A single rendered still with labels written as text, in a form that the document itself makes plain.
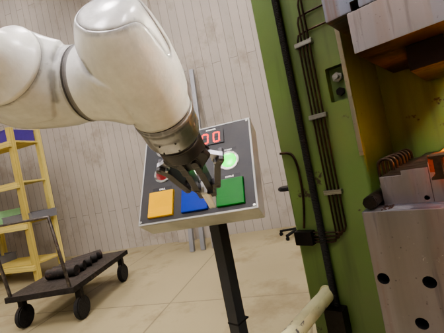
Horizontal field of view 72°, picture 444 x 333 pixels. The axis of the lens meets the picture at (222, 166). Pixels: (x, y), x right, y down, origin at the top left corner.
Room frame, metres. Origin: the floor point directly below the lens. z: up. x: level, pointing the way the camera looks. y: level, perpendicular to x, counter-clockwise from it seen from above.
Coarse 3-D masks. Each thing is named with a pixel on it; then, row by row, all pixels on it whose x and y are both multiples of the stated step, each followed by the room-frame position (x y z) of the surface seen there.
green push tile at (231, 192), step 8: (240, 176) 0.80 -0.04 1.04; (224, 184) 0.80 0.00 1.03; (232, 184) 0.80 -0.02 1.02; (240, 184) 0.79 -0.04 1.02; (224, 192) 0.79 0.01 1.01; (232, 192) 0.79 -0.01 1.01; (240, 192) 0.78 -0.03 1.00; (224, 200) 0.78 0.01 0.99; (232, 200) 0.78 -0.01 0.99; (240, 200) 0.77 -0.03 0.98
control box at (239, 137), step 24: (240, 120) 0.89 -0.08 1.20; (216, 144) 0.88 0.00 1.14; (240, 144) 0.85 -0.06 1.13; (144, 168) 0.93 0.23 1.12; (240, 168) 0.82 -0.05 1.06; (144, 192) 0.89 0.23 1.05; (144, 216) 0.85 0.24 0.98; (168, 216) 0.83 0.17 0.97; (192, 216) 0.80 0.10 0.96; (216, 216) 0.79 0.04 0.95; (240, 216) 0.80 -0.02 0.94; (264, 216) 0.81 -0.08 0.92
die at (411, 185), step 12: (396, 168) 0.81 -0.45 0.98; (408, 168) 0.68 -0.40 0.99; (420, 168) 0.66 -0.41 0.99; (384, 180) 0.70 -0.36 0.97; (396, 180) 0.69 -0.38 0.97; (408, 180) 0.67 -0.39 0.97; (420, 180) 0.66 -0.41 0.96; (432, 180) 0.65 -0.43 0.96; (384, 192) 0.71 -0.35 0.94; (396, 192) 0.69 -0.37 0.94; (408, 192) 0.68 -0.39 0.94; (420, 192) 0.66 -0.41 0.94; (432, 192) 0.65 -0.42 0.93
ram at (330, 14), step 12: (324, 0) 0.74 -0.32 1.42; (336, 0) 0.72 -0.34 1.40; (348, 0) 0.70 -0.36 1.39; (360, 0) 0.69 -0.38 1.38; (372, 0) 0.67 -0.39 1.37; (324, 12) 0.74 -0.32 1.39; (336, 12) 0.72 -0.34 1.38; (348, 12) 0.71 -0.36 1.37; (336, 24) 0.76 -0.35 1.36; (348, 24) 0.78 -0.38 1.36; (348, 36) 0.87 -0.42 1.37
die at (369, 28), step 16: (384, 0) 0.66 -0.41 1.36; (400, 0) 0.64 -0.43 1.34; (416, 0) 0.62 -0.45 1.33; (432, 0) 0.61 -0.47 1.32; (352, 16) 0.70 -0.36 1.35; (368, 16) 0.68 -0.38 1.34; (384, 16) 0.66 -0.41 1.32; (400, 16) 0.64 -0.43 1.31; (416, 16) 0.63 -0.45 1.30; (432, 16) 0.61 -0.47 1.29; (352, 32) 0.71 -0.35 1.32; (368, 32) 0.69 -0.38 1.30; (384, 32) 0.67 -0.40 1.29; (400, 32) 0.65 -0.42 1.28; (416, 32) 0.64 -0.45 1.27; (432, 32) 0.66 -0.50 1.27; (368, 48) 0.69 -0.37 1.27; (384, 48) 0.71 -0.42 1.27; (400, 48) 0.74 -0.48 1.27; (384, 64) 0.87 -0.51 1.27; (400, 64) 0.91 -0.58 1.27
